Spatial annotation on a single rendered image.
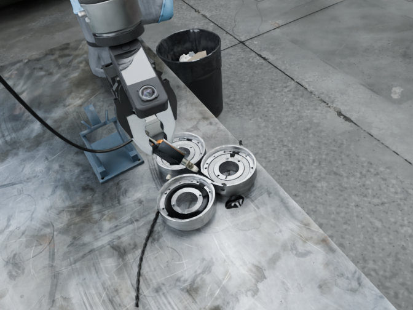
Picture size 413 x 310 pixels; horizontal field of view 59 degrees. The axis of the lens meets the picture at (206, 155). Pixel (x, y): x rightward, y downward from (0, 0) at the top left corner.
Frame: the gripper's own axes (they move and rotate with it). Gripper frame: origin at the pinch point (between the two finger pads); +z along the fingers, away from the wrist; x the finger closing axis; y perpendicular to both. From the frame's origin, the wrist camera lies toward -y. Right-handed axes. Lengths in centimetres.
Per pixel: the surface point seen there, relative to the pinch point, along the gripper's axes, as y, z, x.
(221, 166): 1.0, 10.9, -10.4
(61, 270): -2.3, 13.8, 23.2
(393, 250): 6, 92, -74
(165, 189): 0.8, 9.8, 1.4
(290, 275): -22.8, 16.1, -9.0
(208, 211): -8.3, 10.6, -2.9
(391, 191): 26, 89, -95
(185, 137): 11.7, 8.5, -7.8
